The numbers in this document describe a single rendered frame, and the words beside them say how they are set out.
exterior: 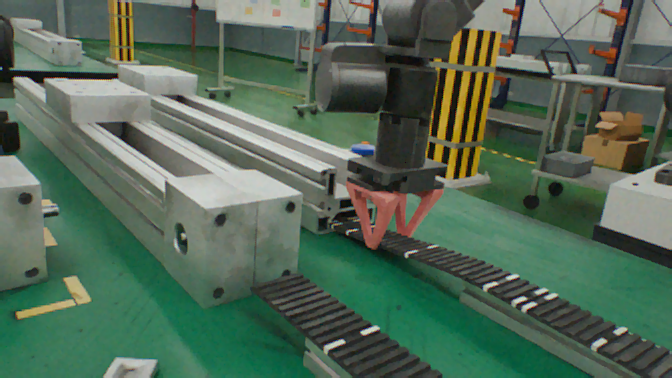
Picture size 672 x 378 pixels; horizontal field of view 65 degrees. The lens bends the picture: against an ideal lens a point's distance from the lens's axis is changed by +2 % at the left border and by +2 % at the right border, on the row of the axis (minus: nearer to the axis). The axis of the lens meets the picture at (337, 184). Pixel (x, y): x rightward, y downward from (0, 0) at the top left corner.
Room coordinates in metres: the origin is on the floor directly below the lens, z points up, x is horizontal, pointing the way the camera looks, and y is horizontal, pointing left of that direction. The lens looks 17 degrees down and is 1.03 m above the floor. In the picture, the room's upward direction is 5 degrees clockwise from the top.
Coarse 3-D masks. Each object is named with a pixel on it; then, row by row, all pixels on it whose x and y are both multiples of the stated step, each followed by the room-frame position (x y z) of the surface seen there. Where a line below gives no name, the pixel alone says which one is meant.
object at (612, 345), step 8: (624, 328) 0.38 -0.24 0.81; (608, 336) 0.37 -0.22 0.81; (616, 336) 0.37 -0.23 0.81; (624, 336) 0.37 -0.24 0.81; (632, 336) 0.37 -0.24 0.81; (640, 336) 0.37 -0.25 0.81; (592, 344) 0.35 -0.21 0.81; (600, 344) 0.35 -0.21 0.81; (608, 344) 0.36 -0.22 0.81; (616, 344) 0.36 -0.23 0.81; (624, 344) 0.36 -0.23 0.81; (632, 344) 0.36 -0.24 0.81; (600, 352) 0.35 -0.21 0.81; (608, 352) 0.34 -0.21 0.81; (616, 352) 0.35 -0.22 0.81; (624, 352) 0.35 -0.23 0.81
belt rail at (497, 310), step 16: (480, 304) 0.44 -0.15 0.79; (496, 304) 0.44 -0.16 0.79; (496, 320) 0.43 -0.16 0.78; (512, 320) 0.42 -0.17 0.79; (528, 320) 0.41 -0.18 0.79; (528, 336) 0.40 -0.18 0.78; (544, 336) 0.39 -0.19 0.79; (560, 336) 0.38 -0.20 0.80; (560, 352) 0.38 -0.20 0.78; (576, 352) 0.37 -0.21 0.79; (592, 352) 0.36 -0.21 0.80; (592, 368) 0.36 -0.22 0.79; (608, 368) 0.36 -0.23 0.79; (624, 368) 0.35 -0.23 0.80
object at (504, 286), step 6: (516, 276) 0.46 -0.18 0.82; (498, 282) 0.44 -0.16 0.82; (504, 282) 0.44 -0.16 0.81; (510, 282) 0.45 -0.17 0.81; (516, 282) 0.44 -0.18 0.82; (522, 282) 0.44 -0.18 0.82; (528, 282) 0.45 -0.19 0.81; (480, 288) 0.43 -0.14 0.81; (486, 288) 0.43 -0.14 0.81; (492, 288) 0.43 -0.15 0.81; (498, 288) 0.43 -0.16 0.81; (504, 288) 0.43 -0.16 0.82; (510, 288) 0.43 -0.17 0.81; (516, 288) 0.44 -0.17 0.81; (492, 294) 0.42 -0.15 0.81; (498, 294) 0.42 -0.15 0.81; (504, 294) 0.42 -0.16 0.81
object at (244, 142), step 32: (160, 96) 1.02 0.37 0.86; (192, 96) 1.06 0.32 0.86; (160, 128) 0.98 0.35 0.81; (192, 128) 0.87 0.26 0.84; (224, 128) 0.78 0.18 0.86; (256, 128) 0.85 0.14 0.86; (224, 160) 0.79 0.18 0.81; (256, 160) 0.71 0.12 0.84; (288, 160) 0.65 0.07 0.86; (320, 160) 0.71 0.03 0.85; (320, 192) 0.60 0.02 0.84; (320, 224) 0.62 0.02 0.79
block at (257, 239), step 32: (192, 192) 0.44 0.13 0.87; (224, 192) 0.45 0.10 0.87; (256, 192) 0.46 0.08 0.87; (288, 192) 0.47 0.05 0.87; (192, 224) 0.42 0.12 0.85; (224, 224) 0.41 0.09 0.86; (256, 224) 0.43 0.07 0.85; (288, 224) 0.46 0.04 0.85; (192, 256) 0.42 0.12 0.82; (224, 256) 0.41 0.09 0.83; (256, 256) 0.44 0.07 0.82; (288, 256) 0.46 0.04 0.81; (192, 288) 0.42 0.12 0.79; (224, 288) 0.41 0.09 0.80
